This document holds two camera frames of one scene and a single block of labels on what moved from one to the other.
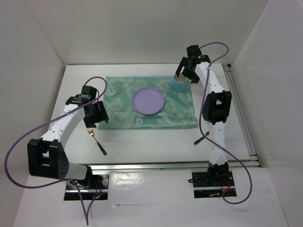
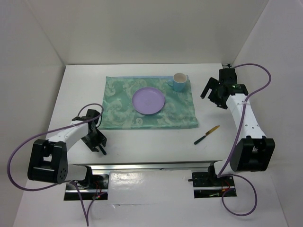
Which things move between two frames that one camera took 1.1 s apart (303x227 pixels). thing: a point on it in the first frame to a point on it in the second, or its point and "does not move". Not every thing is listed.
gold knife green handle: x=207 y=133 does not move
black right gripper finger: x=181 y=66 to x=212 y=83
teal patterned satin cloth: x=179 y=110 does not move
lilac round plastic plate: x=147 y=100 does not move
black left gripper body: x=96 y=115 to x=93 y=139
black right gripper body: x=189 y=73 to x=214 y=96
